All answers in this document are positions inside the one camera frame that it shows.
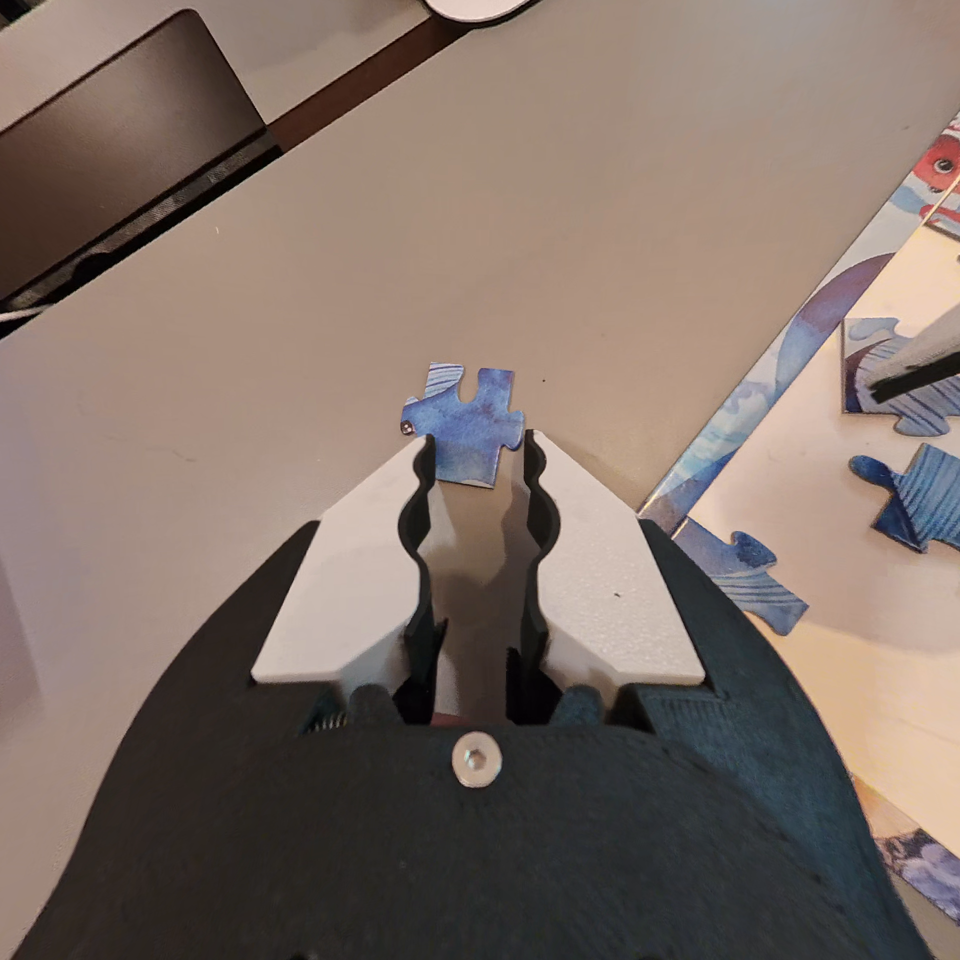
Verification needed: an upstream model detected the black flat pad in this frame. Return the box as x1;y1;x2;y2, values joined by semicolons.
0;9;285;316

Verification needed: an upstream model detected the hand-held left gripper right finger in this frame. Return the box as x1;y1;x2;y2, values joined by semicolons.
506;431;706;725

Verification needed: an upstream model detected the sea print jigsaw puzzle board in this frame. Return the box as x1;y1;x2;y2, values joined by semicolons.
637;112;960;927

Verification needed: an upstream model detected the dark blue whale eye piece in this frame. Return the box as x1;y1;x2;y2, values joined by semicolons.
401;362;526;490

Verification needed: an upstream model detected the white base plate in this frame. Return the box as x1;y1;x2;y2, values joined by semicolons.
423;0;543;29

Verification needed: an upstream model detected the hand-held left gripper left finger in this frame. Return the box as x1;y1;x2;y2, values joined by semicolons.
251;435;450;723

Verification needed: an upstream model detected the pale striped whale fin piece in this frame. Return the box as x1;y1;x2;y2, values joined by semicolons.
840;316;960;438

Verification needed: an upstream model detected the blue swoosh corner puzzle piece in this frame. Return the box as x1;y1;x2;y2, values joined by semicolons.
671;516;811;637

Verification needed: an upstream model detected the striped whale belly puzzle piece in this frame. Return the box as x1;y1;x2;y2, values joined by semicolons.
849;442;960;555

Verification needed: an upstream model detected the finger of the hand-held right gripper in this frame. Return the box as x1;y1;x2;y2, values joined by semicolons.
871;303;960;404

